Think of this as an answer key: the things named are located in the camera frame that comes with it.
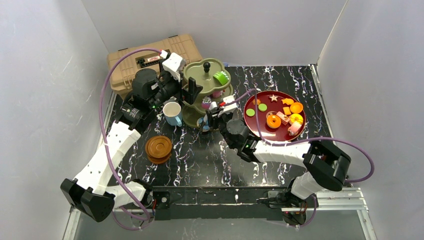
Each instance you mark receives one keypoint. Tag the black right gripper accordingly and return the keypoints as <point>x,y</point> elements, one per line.
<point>212,118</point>

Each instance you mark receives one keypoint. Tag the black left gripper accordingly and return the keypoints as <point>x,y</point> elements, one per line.
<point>182,91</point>

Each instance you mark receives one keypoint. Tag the purple frosted cake slice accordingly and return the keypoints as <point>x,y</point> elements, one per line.
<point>206,102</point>

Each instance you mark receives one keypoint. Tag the red layered cake square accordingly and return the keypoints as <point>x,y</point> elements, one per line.
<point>217,94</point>

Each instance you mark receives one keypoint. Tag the green three-tier serving stand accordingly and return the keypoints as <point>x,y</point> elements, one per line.
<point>203,71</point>

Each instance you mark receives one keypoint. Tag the green cube sweet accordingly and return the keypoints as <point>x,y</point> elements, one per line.
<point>222,77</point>

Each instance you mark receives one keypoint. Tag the orange glazed donut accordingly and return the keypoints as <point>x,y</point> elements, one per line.
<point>273,121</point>

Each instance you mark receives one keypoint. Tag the red round lacquer tray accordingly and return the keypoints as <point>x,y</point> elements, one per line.
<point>257,124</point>

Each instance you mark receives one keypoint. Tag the pink swirl roll cake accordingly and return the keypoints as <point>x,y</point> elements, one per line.
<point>294,129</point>

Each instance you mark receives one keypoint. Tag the blue frosted donut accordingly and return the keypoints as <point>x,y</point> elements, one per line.
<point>202,125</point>

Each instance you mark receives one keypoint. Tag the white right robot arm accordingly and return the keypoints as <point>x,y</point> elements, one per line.
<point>326,164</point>

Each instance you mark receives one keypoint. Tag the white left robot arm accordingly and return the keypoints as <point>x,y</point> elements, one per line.
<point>97,189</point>

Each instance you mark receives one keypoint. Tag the blue mug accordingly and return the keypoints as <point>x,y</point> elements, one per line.
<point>173,113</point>

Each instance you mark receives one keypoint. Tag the green macaron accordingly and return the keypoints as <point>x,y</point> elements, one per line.
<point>250,112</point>
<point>262,107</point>

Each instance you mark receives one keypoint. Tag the orange flower cookie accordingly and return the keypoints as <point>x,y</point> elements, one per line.
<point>256,102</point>

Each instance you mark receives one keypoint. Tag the star shaped cookie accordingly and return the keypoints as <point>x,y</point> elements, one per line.
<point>273,98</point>

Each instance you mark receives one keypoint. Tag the square yellow cracker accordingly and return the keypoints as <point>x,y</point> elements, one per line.
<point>287,111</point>

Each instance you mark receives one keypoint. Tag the yellow glazed donut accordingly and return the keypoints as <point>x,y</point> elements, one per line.
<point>296,118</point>

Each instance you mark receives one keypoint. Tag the stacked brown wooden coasters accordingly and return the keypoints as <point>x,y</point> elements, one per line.
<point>158,149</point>

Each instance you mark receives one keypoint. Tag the fish shaped yellow cookie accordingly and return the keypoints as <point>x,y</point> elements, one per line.
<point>287,101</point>

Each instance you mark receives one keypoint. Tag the tan plastic toolbox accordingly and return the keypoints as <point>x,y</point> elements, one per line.
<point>124,74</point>

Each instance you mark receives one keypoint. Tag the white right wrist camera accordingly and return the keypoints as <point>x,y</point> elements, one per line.
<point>229,105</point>

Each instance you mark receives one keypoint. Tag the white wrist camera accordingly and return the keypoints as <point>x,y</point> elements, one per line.
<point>173,63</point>
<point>229,105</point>

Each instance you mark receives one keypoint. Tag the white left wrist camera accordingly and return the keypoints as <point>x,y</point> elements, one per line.
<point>173,63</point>

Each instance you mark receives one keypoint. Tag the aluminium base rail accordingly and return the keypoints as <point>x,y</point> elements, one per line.
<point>234,213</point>

